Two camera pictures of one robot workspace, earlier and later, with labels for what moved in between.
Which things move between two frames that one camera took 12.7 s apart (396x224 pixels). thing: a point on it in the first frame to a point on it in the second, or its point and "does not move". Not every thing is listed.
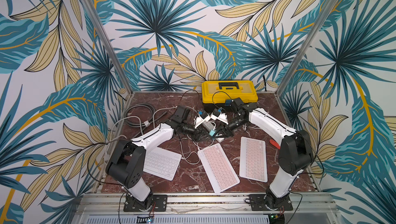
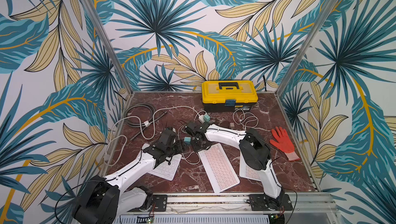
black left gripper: [198, 136] to [180, 147]
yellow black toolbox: [214, 93] does not move
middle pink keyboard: [219, 170] does not move
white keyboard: [162, 163] does not move
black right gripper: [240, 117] to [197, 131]
